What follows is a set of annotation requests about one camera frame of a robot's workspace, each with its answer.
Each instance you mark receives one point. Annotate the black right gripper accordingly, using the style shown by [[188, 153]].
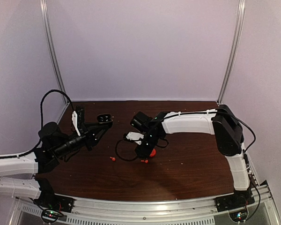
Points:
[[145, 152]]

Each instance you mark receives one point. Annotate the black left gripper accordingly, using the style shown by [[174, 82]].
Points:
[[89, 132]]

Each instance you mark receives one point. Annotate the red round charging case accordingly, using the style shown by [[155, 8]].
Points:
[[153, 153]]

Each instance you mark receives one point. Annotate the black charging case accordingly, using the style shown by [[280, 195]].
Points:
[[104, 119]]

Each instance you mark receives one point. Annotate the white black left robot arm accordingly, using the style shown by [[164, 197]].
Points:
[[53, 147]]

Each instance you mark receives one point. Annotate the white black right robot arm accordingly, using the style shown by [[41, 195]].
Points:
[[220, 122]]

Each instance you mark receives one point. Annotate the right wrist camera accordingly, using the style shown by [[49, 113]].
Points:
[[134, 137]]

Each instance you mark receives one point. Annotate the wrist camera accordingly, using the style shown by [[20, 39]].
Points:
[[78, 118], [134, 137]]

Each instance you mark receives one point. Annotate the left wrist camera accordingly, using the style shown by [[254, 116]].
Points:
[[78, 118]]

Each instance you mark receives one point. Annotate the aluminium front rail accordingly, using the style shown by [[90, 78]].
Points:
[[198, 211]]

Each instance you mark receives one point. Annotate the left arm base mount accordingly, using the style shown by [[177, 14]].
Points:
[[53, 207]]

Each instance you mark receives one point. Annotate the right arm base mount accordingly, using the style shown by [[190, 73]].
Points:
[[236, 203]]

